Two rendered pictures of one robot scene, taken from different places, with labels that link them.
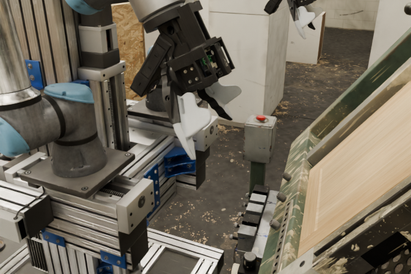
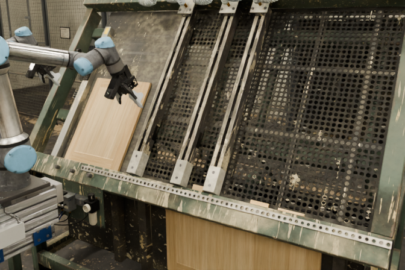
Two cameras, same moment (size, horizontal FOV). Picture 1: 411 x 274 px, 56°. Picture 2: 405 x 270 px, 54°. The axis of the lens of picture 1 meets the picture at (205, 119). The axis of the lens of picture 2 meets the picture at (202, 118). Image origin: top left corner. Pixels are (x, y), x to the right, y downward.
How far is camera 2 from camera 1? 1.74 m
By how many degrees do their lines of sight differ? 73
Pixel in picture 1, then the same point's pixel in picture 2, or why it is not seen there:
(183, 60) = (129, 81)
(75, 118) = not seen: hidden behind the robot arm
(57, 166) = (18, 183)
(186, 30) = (126, 72)
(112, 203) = (50, 189)
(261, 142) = not seen: hidden behind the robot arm
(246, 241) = (72, 200)
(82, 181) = (37, 182)
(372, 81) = (52, 108)
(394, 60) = (58, 94)
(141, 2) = (119, 65)
